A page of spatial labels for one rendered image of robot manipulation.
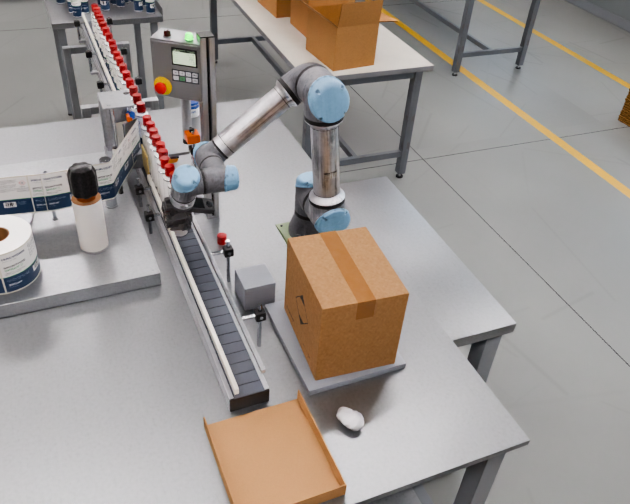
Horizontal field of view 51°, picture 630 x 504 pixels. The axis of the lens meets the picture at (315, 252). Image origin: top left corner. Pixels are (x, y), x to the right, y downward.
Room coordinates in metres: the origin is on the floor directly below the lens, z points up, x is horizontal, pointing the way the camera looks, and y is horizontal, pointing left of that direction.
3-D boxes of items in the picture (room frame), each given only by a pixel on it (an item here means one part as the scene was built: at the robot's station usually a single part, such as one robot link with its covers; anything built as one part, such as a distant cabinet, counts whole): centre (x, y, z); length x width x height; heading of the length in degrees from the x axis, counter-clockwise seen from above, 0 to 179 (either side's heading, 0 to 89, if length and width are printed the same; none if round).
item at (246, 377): (1.84, 0.50, 0.86); 1.65 x 0.08 x 0.04; 26
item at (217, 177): (1.64, 0.31, 1.19); 0.11 x 0.11 x 0.08; 25
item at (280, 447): (0.94, 0.06, 0.85); 0.30 x 0.26 x 0.04; 26
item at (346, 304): (1.37, -0.09, 0.99); 0.30 x 0.24 x 0.27; 22
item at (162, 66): (1.97, 0.47, 1.38); 0.17 x 0.10 x 0.19; 81
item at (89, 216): (1.65, 0.72, 1.03); 0.09 x 0.09 x 0.30
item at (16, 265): (1.48, 0.94, 0.95); 0.20 x 0.20 x 0.14
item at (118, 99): (2.18, 0.77, 1.14); 0.14 x 0.11 x 0.01; 26
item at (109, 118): (2.18, 0.77, 1.01); 0.14 x 0.13 x 0.26; 26
